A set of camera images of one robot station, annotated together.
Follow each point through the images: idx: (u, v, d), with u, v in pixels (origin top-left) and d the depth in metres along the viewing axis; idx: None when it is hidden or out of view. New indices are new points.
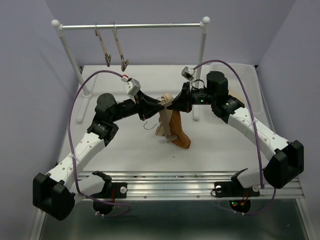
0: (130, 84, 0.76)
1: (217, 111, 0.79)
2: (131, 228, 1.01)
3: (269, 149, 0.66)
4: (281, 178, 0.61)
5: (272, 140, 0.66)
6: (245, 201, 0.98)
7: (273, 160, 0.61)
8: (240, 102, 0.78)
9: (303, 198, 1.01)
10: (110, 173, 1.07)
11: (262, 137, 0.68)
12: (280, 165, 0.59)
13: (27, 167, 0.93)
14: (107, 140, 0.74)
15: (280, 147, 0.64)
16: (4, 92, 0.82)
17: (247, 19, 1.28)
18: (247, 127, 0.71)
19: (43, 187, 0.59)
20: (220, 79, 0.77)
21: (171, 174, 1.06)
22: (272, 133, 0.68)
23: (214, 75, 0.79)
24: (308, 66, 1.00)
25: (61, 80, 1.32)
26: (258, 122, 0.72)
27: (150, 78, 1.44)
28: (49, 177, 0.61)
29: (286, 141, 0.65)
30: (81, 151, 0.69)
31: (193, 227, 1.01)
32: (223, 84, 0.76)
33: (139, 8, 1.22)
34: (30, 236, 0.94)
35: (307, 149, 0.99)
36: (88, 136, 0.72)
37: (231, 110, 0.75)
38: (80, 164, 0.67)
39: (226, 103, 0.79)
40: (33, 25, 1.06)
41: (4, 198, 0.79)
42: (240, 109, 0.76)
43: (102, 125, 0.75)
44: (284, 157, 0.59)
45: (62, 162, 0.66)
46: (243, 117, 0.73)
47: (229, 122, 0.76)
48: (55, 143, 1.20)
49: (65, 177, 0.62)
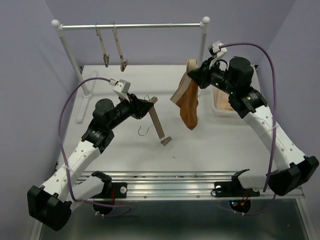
0: (121, 84, 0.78)
1: (236, 103, 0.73)
2: (131, 228, 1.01)
3: (283, 160, 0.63)
4: (286, 189, 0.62)
5: (289, 151, 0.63)
6: (245, 201, 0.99)
7: (287, 174, 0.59)
8: (263, 99, 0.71)
9: (303, 198, 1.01)
10: (110, 173, 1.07)
11: (279, 146, 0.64)
12: (291, 180, 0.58)
13: (27, 167, 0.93)
14: (102, 147, 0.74)
15: (295, 161, 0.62)
16: (4, 91, 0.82)
17: (246, 19, 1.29)
18: (266, 130, 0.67)
19: (38, 200, 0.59)
20: (247, 68, 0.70)
21: (170, 174, 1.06)
22: (290, 142, 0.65)
23: (240, 62, 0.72)
24: (307, 67, 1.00)
25: (61, 80, 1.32)
26: (279, 128, 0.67)
27: (150, 78, 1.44)
28: (43, 190, 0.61)
29: (302, 155, 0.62)
30: (76, 161, 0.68)
31: (193, 227, 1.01)
32: (248, 75, 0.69)
33: (139, 8, 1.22)
34: (30, 236, 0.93)
35: (307, 149, 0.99)
36: (82, 144, 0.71)
37: (253, 108, 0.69)
38: (75, 174, 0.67)
39: (247, 96, 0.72)
40: (33, 26, 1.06)
41: (4, 198, 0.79)
42: (261, 108, 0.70)
43: (97, 131, 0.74)
44: (297, 174, 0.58)
45: (57, 173, 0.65)
46: (264, 118, 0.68)
47: (247, 118, 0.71)
48: (55, 143, 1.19)
49: (59, 189, 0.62)
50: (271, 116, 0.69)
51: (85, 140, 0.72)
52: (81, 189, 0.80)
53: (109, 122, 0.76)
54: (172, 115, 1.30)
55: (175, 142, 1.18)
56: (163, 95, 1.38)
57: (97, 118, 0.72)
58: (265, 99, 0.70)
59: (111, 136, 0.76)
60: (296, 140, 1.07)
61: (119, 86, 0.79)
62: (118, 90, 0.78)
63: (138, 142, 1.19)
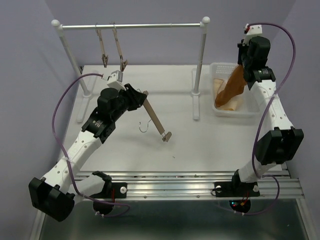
0: (116, 74, 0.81)
1: (247, 74, 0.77)
2: (131, 228, 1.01)
3: (270, 125, 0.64)
4: (266, 152, 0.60)
5: (279, 119, 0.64)
6: (245, 201, 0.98)
7: (268, 134, 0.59)
8: (273, 75, 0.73)
9: (303, 198, 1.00)
10: (110, 173, 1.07)
11: (270, 112, 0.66)
12: (270, 139, 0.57)
13: (27, 167, 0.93)
14: (103, 136, 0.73)
15: (280, 127, 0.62)
16: (4, 92, 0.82)
17: (247, 19, 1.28)
18: (263, 99, 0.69)
19: (40, 191, 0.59)
20: (264, 44, 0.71)
21: (170, 174, 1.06)
22: (282, 113, 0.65)
23: (262, 38, 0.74)
24: (307, 67, 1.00)
25: (61, 80, 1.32)
26: (277, 100, 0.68)
27: (151, 78, 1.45)
28: (44, 182, 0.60)
29: (290, 125, 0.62)
30: (77, 152, 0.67)
31: (193, 227, 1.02)
32: (262, 50, 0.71)
33: (140, 9, 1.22)
34: (30, 236, 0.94)
35: (306, 149, 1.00)
36: (83, 135, 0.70)
37: (260, 79, 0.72)
38: (76, 165, 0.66)
39: (259, 70, 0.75)
40: (34, 26, 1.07)
41: (5, 197, 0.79)
42: (268, 82, 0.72)
43: (98, 121, 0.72)
44: (279, 136, 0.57)
45: (57, 164, 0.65)
46: (266, 89, 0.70)
47: (253, 88, 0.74)
48: (55, 143, 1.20)
49: (60, 181, 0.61)
50: (274, 89, 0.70)
51: (85, 130, 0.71)
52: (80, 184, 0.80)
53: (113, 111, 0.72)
54: (171, 114, 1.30)
55: (175, 142, 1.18)
56: (163, 94, 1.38)
57: (101, 104, 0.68)
58: (274, 76, 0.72)
59: (112, 125, 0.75)
60: None
61: (113, 75, 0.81)
62: (112, 80, 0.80)
63: (138, 142, 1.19)
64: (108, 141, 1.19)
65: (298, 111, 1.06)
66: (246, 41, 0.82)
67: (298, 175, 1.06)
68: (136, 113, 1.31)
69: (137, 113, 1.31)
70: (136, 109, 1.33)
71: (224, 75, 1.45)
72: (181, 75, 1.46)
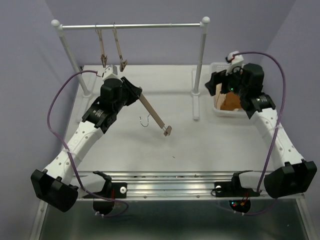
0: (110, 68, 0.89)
1: (245, 103, 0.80)
2: (131, 228, 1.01)
3: (279, 159, 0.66)
4: (278, 187, 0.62)
5: (287, 152, 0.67)
6: (245, 201, 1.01)
7: (280, 171, 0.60)
8: (271, 102, 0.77)
9: (303, 198, 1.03)
10: (110, 173, 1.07)
11: (278, 146, 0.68)
12: (283, 177, 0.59)
13: (27, 167, 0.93)
14: (104, 126, 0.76)
15: (291, 161, 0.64)
16: (4, 91, 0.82)
17: (247, 19, 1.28)
18: (268, 129, 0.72)
19: (43, 183, 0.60)
20: (259, 72, 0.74)
21: (170, 174, 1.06)
22: (289, 145, 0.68)
23: (254, 65, 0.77)
24: (306, 67, 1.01)
25: (61, 80, 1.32)
26: (281, 130, 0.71)
27: (150, 78, 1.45)
28: (46, 174, 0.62)
29: (300, 158, 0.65)
30: (78, 143, 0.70)
31: (193, 227, 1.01)
32: (258, 78, 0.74)
33: (140, 9, 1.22)
34: (30, 236, 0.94)
35: (306, 149, 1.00)
36: (83, 125, 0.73)
37: (259, 108, 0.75)
38: (77, 156, 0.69)
39: (257, 98, 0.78)
40: (33, 26, 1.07)
41: (5, 197, 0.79)
42: (268, 110, 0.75)
43: (98, 111, 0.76)
44: (291, 173, 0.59)
45: (59, 156, 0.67)
46: (268, 119, 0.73)
47: (253, 118, 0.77)
48: (55, 143, 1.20)
49: (62, 173, 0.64)
50: (276, 118, 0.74)
51: (86, 121, 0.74)
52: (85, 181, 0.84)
53: (115, 101, 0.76)
54: (171, 115, 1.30)
55: (175, 142, 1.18)
56: (162, 95, 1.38)
57: (105, 93, 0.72)
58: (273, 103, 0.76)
59: (113, 116, 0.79)
60: (296, 140, 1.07)
61: (107, 70, 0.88)
62: (107, 73, 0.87)
63: (138, 142, 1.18)
64: (107, 141, 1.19)
65: (299, 111, 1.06)
66: (228, 71, 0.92)
67: None
68: (136, 113, 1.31)
69: (137, 113, 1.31)
70: (136, 109, 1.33)
71: None
72: (181, 75, 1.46)
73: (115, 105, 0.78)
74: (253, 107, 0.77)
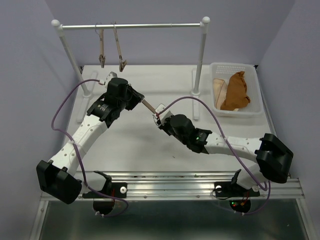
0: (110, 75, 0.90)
1: (195, 148, 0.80)
2: (131, 227, 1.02)
3: (250, 155, 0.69)
4: (279, 173, 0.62)
5: (248, 145, 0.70)
6: (245, 201, 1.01)
7: (260, 162, 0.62)
8: (207, 130, 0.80)
9: (303, 198, 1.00)
10: (110, 173, 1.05)
11: (239, 148, 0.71)
12: (268, 164, 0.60)
13: (27, 167, 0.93)
14: (108, 121, 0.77)
15: (257, 147, 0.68)
16: (4, 92, 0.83)
17: (247, 19, 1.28)
18: (223, 147, 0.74)
19: (48, 174, 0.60)
20: (183, 122, 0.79)
21: (171, 174, 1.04)
22: (244, 139, 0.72)
23: (176, 118, 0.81)
24: (306, 67, 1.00)
25: (61, 80, 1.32)
26: (229, 137, 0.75)
27: (150, 78, 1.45)
28: (51, 164, 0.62)
29: (259, 140, 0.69)
30: (83, 135, 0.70)
31: (194, 226, 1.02)
32: (188, 124, 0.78)
33: (140, 8, 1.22)
34: (30, 235, 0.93)
35: (306, 149, 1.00)
36: (89, 119, 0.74)
37: (204, 141, 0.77)
38: (82, 148, 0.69)
39: (196, 137, 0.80)
40: (34, 26, 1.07)
41: (5, 197, 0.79)
42: (211, 136, 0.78)
43: (102, 106, 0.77)
44: (267, 155, 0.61)
45: (64, 147, 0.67)
46: (216, 141, 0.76)
47: (209, 150, 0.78)
48: (55, 143, 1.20)
49: (68, 163, 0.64)
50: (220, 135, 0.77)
51: (91, 114, 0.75)
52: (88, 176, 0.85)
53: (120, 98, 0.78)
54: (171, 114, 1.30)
55: (176, 142, 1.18)
56: (162, 94, 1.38)
57: (113, 88, 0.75)
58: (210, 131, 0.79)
59: (117, 112, 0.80)
60: (296, 140, 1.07)
61: (108, 76, 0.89)
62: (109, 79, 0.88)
63: (138, 142, 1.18)
64: (108, 141, 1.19)
65: (300, 111, 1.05)
66: (163, 121, 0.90)
67: (298, 175, 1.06)
68: (136, 112, 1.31)
69: (137, 113, 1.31)
70: (136, 109, 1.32)
71: (224, 75, 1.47)
72: (181, 75, 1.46)
73: (119, 101, 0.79)
74: (202, 146, 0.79)
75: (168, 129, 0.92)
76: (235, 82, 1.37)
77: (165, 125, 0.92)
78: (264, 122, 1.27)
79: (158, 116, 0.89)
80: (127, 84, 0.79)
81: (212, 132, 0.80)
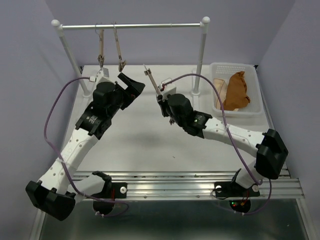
0: (101, 72, 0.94)
1: (191, 130, 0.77)
2: (131, 227, 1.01)
3: (250, 148, 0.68)
4: (275, 169, 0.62)
5: (250, 138, 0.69)
6: (245, 201, 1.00)
7: (259, 156, 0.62)
8: (207, 114, 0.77)
9: (303, 198, 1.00)
10: (110, 173, 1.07)
11: (240, 139, 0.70)
12: (267, 159, 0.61)
13: (27, 167, 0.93)
14: (99, 132, 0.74)
15: (259, 141, 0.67)
16: (5, 91, 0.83)
17: (247, 19, 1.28)
18: (222, 135, 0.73)
19: (37, 195, 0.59)
20: (182, 101, 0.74)
21: (171, 174, 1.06)
22: (246, 131, 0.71)
23: (175, 97, 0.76)
24: (306, 67, 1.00)
25: (61, 80, 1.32)
26: (231, 126, 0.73)
27: (150, 78, 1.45)
28: (40, 185, 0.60)
29: (261, 134, 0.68)
30: (71, 152, 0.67)
31: (193, 226, 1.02)
32: (187, 104, 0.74)
33: (140, 8, 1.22)
34: (30, 236, 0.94)
35: (306, 150, 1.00)
36: (77, 134, 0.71)
37: (203, 125, 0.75)
38: (72, 166, 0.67)
39: (195, 119, 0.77)
40: (34, 26, 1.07)
41: (5, 196, 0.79)
42: (210, 121, 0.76)
43: (92, 117, 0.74)
44: (267, 150, 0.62)
45: (53, 166, 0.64)
46: (216, 127, 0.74)
47: (206, 136, 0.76)
48: (55, 143, 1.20)
49: (56, 184, 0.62)
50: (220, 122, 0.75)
51: (79, 128, 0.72)
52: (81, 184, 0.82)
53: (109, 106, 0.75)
54: None
55: (175, 142, 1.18)
56: None
57: (98, 98, 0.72)
58: (209, 116, 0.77)
59: (108, 121, 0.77)
60: (297, 140, 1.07)
61: (98, 73, 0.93)
62: (99, 76, 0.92)
63: (138, 141, 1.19)
64: (107, 141, 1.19)
65: (300, 111, 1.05)
66: (164, 98, 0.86)
67: (298, 175, 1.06)
68: (136, 113, 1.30)
69: (137, 113, 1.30)
70: (136, 109, 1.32)
71: (224, 76, 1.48)
72: (181, 75, 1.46)
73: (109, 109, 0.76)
74: (199, 130, 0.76)
75: (166, 108, 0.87)
76: (235, 82, 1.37)
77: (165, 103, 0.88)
78: (264, 122, 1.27)
79: (163, 86, 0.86)
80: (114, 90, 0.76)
81: (212, 117, 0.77)
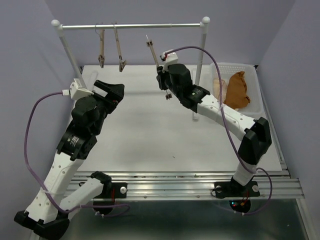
0: (74, 83, 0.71)
1: (185, 102, 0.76)
2: (131, 227, 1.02)
3: (238, 130, 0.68)
4: (254, 154, 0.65)
5: (241, 121, 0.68)
6: (245, 201, 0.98)
7: (245, 139, 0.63)
8: (205, 90, 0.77)
9: (303, 198, 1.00)
10: (110, 173, 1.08)
11: (231, 120, 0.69)
12: (251, 143, 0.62)
13: (26, 167, 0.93)
14: (83, 153, 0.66)
15: (248, 126, 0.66)
16: (4, 91, 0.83)
17: (247, 19, 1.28)
18: (215, 113, 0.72)
19: (27, 224, 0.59)
20: (182, 70, 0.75)
21: (171, 174, 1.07)
22: (239, 115, 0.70)
23: (177, 66, 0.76)
24: (305, 67, 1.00)
25: (61, 80, 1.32)
26: (226, 106, 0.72)
27: (150, 78, 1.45)
28: (28, 216, 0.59)
29: (252, 120, 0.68)
30: (54, 180, 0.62)
31: (194, 226, 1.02)
32: (186, 74, 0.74)
33: (140, 8, 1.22)
34: (30, 236, 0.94)
35: (306, 150, 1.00)
36: (58, 159, 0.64)
37: (199, 99, 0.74)
38: (58, 193, 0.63)
39: (192, 93, 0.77)
40: (34, 27, 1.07)
41: (5, 196, 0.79)
42: (207, 97, 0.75)
43: (73, 138, 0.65)
44: (254, 135, 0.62)
45: (38, 195, 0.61)
46: (211, 104, 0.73)
47: (199, 111, 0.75)
48: (55, 143, 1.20)
49: (43, 214, 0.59)
50: (217, 100, 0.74)
51: (61, 152, 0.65)
52: (80, 191, 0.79)
53: (93, 123, 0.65)
54: (171, 114, 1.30)
55: (175, 142, 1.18)
56: (162, 94, 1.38)
57: (78, 118, 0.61)
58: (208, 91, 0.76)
59: (92, 139, 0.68)
60: (297, 140, 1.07)
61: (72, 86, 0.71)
62: (73, 90, 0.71)
63: (138, 142, 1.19)
64: (107, 141, 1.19)
65: (300, 111, 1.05)
66: (165, 68, 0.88)
67: (298, 175, 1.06)
68: (136, 113, 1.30)
69: (137, 113, 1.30)
70: (136, 109, 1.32)
71: (224, 76, 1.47)
72: None
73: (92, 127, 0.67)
74: (194, 103, 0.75)
75: (165, 78, 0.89)
76: (235, 82, 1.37)
77: (164, 73, 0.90)
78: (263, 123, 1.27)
79: (166, 55, 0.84)
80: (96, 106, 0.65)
81: (210, 93, 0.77)
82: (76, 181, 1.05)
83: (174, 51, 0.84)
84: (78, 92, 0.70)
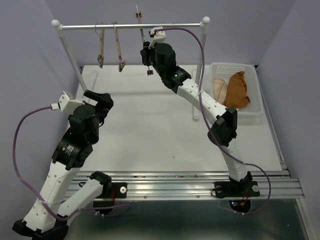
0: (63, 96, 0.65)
1: (167, 82, 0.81)
2: (131, 227, 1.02)
3: (211, 116, 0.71)
4: (220, 138, 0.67)
5: (214, 108, 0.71)
6: (245, 201, 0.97)
7: (215, 126, 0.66)
8: (187, 74, 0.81)
9: (303, 198, 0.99)
10: (110, 173, 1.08)
11: (206, 106, 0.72)
12: (219, 129, 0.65)
13: (26, 167, 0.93)
14: (78, 163, 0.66)
15: (220, 113, 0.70)
16: (4, 91, 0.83)
17: (247, 18, 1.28)
18: (193, 97, 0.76)
19: (25, 233, 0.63)
20: (168, 52, 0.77)
21: (170, 174, 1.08)
22: (214, 102, 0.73)
23: (163, 47, 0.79)
24: (305, 67, 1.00)
25: (61, 80, 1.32)
26: (204, 93, 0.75)
27: (150, 78, 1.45)
28: (26, 226, 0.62)
29: (224, 108, 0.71)
30: (51, 190, 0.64)
31: (193, 226, 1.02)
32: (172, 56, 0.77)
33: (140, 8, 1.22)
34: None
35: (306, 150, 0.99)
36: (54, 168, 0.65)
37: (180, 82, 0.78)
38: (55, 202, 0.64)
39: (174, 74, 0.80)
40: (34, 26, 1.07)
41: (5, 196, 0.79)
42: (187, 81, 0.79)
43: (68, 146, 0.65)
44: (222, 122, 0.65)
45: (35, 205, 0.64)
46: (191, 88, 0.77)
47: (179, 92, 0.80)
48: (55, 143, 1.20)
49: (40, 224, 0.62)
50: (196, 85, 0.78)
51: (56, 161, 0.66)
52: (81, 192, 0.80)
53: (89, 132, 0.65)
54: (171, 114, 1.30)
55: (175, 142, 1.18)
56: (162, 94, 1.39)
57: (75, 125, 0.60)
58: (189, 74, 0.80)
59: (88, 148, 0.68)
60: (297, 140, 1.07)
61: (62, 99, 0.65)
62: (63, 104, 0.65)
63: (138, 142, 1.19)
64: (107, 141, 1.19)
65: (300, 111, 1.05)
66: (151, 45, 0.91)
67: (298, 175, 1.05)
68: (135, 112, 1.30)
69: (137, 113, 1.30)
70: (136, 109, 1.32)
71: (224, 75, 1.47)
72: None
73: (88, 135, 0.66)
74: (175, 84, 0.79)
75: (149, 55, 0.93)
76: (235, 82, 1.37)
77: (150, 50, 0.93)
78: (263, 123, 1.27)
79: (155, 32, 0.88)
80: (94, 115, 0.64)
81: (191, 77, 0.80)
82: (76, 182, 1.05)
83: (163, 29, 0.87)
84: (70, 104, 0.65)
